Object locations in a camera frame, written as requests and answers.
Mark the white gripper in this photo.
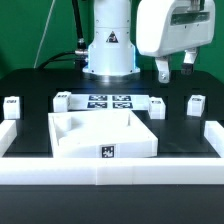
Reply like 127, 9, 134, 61
136, 0, 215, 83

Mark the white square table top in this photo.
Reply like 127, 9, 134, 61
48, 109, 158, 158

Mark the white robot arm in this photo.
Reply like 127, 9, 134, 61
83, 0, 215, 83

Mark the white marker plate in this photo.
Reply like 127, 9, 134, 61
69, 94, 150, 110

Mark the white U-shaped obstacle fence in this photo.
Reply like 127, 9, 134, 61
0, 120, 224, 185

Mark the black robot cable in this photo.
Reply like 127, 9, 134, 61
37, 0, 90, 70

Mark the thin white cable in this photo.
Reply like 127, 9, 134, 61
33, 0, 57, 69

